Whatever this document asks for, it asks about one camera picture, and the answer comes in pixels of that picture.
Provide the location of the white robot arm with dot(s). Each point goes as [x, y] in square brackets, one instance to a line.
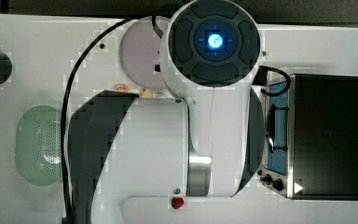
[199, 142]

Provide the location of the green perforated strainer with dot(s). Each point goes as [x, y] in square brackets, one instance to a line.
[38, 156]

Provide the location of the orange slice toy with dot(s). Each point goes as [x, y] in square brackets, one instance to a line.
[122, 88]

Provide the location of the lilac round plate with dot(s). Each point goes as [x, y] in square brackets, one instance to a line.
[139, 53]

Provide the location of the black toaster oven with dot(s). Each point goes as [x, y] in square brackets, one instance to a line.
[311, 150]

